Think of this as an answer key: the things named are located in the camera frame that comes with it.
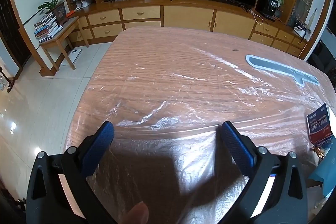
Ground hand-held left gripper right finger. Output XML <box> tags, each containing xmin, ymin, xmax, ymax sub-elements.
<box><xmin>220</xmin><ymin>120</ymin><xmax>310</xmax><ymax>224</ymax></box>

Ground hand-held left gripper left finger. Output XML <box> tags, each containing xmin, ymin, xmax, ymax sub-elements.
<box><xmin>26</xmin><ymin>120</ymin><xmax>116</xmax><ymax>224</ymax></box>

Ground blue fabric bag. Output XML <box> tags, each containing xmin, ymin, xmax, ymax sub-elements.
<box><xmin>308</xmin><ymin>135</ymin><xmax>336</xmax><ymax>197</ymax></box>

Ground person's left hand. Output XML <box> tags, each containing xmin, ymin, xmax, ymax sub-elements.
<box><xmin>123</xmin><ymin>201</ymin><xmax>150</xmax><ymax>224</ymax></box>

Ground red blue white carton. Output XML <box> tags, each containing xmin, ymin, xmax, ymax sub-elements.
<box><xmin>307</xmin><ymin>102</ymin><xmax>335</xmax><ymax>153</ymax></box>

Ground white bathroom scale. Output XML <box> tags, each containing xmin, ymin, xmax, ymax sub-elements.
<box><xmin>60</xmin><ymin>48</ymin><xmax>83</xmax><ymax>66</ymax></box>

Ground wooden side table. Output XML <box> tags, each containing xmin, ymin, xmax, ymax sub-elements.
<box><xmin>39</xmin><ymin>17</ymin><xmax>90</xmax><ymax>76</ymax></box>

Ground stack of books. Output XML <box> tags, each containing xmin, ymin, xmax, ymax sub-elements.
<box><xmin>33</xmin><ymin>12</ymin><xmax>63</xmax><ymax>43</ymax></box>

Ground dark wooden door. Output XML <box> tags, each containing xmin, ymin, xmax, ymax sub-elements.
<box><xmin>0</xmin><ymin>0</ymin><xmax>32</xmax><ymax>80</ymax></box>

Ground potted orchid plant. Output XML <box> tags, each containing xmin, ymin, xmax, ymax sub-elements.
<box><xmin>37</xmin><ymin>0</ymin><xmax>69</xmax><ymax>26</ymax></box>

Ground black coffee machine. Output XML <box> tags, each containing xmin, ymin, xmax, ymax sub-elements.
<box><xmin>256</xmin><ymin>0</ymin><xmax>280</xmax><ymax>21</ymax></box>

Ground white cable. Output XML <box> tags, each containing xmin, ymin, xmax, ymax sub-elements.
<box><xmin>249</xmin><ymin>7</ymin><xmax>264</xmax><ymax>25</ymax></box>

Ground black tangled straps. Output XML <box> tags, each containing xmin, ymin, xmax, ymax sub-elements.
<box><xmin>293</xmin><ymin>18</ymin><xmax>313</xmax><ymax>35</ymax></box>

